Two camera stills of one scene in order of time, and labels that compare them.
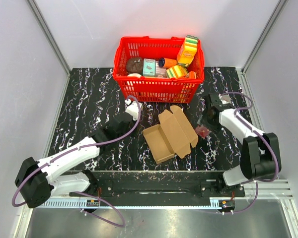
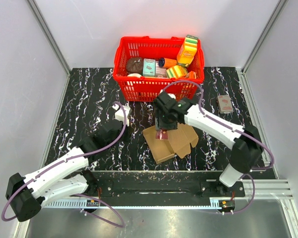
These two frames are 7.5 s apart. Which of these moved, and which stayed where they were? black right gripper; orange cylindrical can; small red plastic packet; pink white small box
Moved: black right gripper; small red plastic packet
Stayed: pink white small box; orange cylindrical can
